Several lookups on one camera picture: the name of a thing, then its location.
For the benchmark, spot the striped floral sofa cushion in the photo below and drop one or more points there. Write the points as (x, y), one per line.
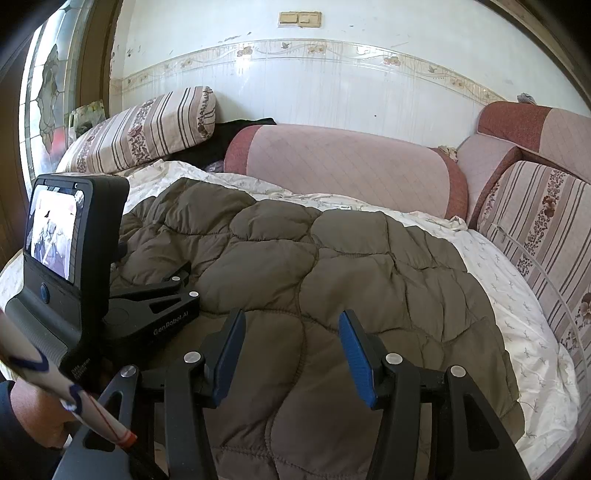
(545, 221)

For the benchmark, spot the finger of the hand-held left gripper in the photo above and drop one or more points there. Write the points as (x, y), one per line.
(178, 277)
(171, 325)

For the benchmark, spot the beige crumpled cloth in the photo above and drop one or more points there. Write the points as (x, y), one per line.
(447, 152)

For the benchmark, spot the green printed packet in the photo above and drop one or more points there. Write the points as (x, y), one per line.
(87, 115)

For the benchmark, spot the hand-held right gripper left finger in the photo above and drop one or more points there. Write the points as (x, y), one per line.
(231, 355)

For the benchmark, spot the person's left hand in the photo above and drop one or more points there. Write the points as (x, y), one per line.
(32, 410)

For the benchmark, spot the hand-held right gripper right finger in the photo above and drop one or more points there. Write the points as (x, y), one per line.
(358, 360)

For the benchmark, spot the pink patchwork cushion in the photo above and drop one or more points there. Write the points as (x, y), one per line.
(563, 134)

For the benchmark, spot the beige wall switch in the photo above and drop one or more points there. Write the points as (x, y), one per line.
(300, 19)

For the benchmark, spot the striped floral pillow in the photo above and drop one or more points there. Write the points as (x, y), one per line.
(138, 134)

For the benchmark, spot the person's left forearm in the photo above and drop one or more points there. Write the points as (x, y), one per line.
(14, 452)

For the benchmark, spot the stained glass window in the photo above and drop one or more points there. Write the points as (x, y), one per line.
(46, 92)

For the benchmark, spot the white floral bed quilt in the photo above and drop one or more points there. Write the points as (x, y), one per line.
(508, 300)

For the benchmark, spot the olive hooded puffer jacket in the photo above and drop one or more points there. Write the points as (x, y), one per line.
(323, 277)

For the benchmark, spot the black cloth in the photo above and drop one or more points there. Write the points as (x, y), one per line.
(217, 143)

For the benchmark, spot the small grey cloth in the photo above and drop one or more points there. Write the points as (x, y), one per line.
(526, 98)

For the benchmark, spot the pink bolster cushion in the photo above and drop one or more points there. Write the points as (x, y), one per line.
(346, 170)

